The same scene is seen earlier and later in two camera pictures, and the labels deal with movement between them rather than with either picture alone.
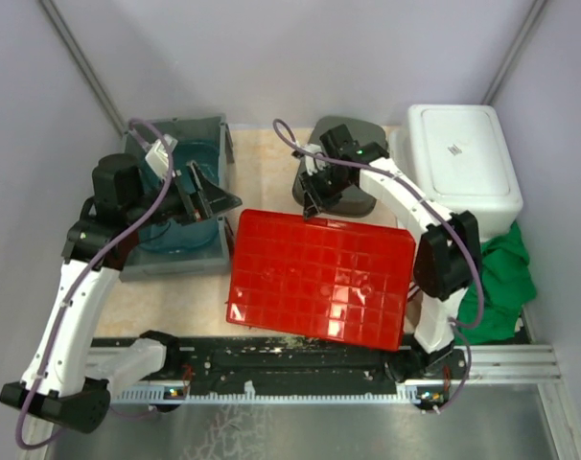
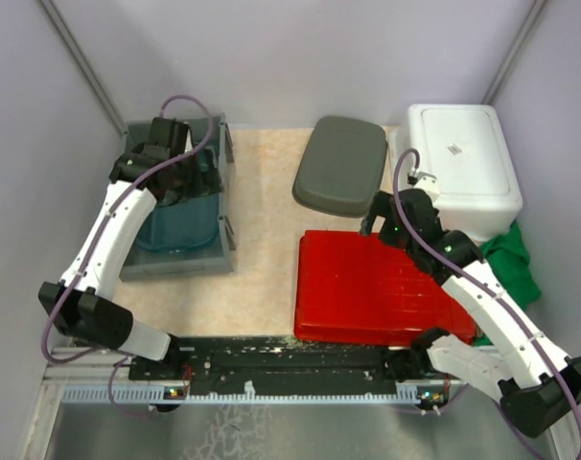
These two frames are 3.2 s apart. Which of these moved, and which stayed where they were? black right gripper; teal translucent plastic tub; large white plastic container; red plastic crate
Moved: red plastic crate; black right gripper
Stayed: large white plastic container; teal translucent plastic tub
